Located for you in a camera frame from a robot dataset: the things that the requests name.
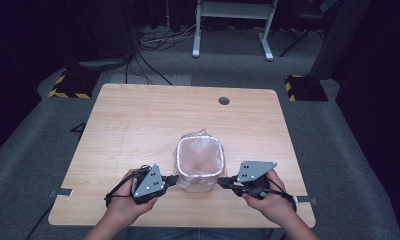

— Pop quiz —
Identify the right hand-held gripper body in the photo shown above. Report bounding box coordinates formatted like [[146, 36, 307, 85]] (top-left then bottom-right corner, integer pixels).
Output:
[[236, 160, 278, 200]]

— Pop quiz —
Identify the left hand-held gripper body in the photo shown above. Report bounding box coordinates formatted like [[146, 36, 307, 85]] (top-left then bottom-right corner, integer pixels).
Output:
[[131, 163, 169, 205]]

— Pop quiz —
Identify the white plastic bin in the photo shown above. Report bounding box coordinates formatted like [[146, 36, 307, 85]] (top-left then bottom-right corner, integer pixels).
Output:
[[176, 134, 226, 193]]

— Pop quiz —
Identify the pink translucent plastic bag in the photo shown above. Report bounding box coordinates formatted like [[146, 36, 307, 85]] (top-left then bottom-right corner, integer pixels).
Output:
[[172, 129, 228, 193]]

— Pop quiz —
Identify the person's left hand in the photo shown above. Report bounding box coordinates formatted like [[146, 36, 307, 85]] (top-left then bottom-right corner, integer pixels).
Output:
[[106, 169, 157, 224]]

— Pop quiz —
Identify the person's right hand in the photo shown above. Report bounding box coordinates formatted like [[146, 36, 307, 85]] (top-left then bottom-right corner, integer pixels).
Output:
[[242, 169, 297, 225]]

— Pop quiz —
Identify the black tripod stand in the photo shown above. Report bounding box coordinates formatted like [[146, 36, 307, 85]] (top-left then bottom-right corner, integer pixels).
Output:
[[279, 28, 326, 58]]

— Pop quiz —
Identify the grey padded column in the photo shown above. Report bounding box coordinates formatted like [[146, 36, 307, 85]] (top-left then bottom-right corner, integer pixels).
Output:
[[309, 0, 372, 80]]

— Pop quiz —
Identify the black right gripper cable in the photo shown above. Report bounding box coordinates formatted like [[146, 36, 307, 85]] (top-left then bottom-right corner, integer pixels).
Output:
[[247, 178, 298, 213]]

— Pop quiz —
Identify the black triangular bracket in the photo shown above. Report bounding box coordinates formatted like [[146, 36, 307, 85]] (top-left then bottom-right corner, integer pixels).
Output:
[[70, 122, 88, 135]]

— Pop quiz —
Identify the black yellow striped base plate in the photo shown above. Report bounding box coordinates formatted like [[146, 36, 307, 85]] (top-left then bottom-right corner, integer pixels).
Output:
[[47, 69, 101, 99], [284, 74, 330, 103]]

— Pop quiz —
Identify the bundle of floor cables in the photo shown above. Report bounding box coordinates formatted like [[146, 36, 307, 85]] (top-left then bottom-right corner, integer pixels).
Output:
[[124, 23, 202, 86]]

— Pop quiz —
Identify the white metal desk frame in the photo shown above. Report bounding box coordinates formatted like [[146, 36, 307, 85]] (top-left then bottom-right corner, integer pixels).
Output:
[[191, 0, 279, 62]]

